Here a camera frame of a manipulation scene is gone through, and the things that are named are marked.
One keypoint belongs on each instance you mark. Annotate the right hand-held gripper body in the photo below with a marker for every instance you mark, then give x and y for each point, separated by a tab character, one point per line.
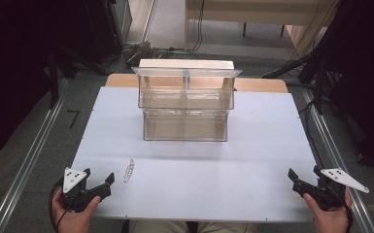
328	195

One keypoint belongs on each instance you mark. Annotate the person's right hand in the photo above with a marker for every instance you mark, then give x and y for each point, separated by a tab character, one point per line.
332	221

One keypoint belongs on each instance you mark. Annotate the wooden table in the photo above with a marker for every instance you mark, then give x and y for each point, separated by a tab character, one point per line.
259	84

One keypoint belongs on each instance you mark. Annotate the clear acrylic drawer organizer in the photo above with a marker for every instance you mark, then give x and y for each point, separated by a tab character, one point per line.
185	103

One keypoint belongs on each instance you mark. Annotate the light wooden bench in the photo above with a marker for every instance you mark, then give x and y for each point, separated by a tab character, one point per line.
252	13

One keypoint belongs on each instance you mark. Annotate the black cabinet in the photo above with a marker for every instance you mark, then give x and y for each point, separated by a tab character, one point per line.
110	29

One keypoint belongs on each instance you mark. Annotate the dark curtain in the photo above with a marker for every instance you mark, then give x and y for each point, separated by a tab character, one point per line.
362	81
13	71

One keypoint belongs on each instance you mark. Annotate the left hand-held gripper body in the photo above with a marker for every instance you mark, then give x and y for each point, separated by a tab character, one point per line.
74	194

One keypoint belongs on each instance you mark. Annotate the person's beige trousers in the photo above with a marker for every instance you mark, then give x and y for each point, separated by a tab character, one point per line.
162	227

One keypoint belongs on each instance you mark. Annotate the black stand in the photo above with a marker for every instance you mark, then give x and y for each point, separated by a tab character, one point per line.
54	77
317	84

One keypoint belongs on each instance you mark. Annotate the aluminium floor rail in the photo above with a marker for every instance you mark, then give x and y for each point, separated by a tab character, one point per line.
26	165
333	155

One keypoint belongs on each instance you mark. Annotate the person's left hand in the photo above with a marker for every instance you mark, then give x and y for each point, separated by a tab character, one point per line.
73	221

